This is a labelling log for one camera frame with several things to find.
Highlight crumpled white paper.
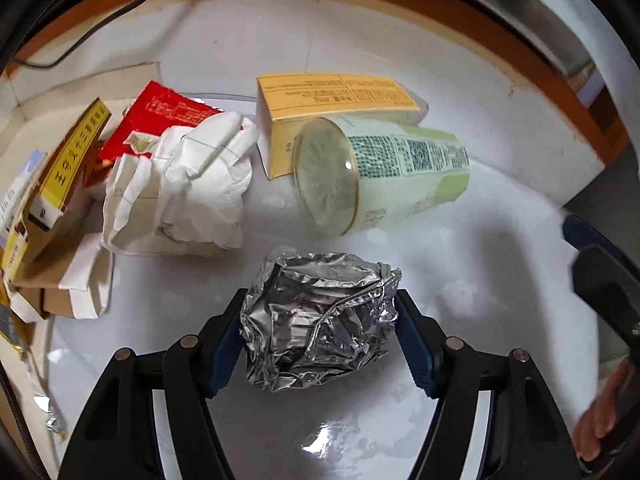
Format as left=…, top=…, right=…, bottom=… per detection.
left=101, top=111, right=259, bottom=257

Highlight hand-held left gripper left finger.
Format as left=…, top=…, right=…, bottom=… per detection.
left=57, top=287, right=251, bottom=480

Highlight beige cardboard sheet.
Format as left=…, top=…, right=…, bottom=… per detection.
left=10, top=62, right=162, bottom=126

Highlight white folded card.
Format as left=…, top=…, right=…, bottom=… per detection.
left=57, top=234, right=114, bottom=319

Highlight packets on cardboard tray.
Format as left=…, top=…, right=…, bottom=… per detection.
left=0, top=150, right=49, bottom=241

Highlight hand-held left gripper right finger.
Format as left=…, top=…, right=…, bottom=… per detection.
left=395, top=289, right=583, bottom=480

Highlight red snack packet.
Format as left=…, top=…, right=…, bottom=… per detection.
left=98, top=80, right=226, bottom=172

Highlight yellow and brown box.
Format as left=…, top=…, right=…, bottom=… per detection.
left=20, top=97, right=112, bottom=262

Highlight person's right hand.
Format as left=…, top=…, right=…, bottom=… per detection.
left=574, top=359, right=635, bottom=463

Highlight black cable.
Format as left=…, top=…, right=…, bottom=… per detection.
left=10, top=0, right=201, bottom=68

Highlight aluminium foil ball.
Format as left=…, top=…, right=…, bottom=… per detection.
left=240, top=251, right=403, bottom=387

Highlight yellow and white carton box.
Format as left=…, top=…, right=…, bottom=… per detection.
left=256, top=74, right=430, bottom=181

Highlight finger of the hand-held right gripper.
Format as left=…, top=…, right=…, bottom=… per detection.
left=562, top=215, right=640, bottom=348

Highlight clear cup with green label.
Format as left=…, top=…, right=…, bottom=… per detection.
left=292, top=115, right=472, bottom=238

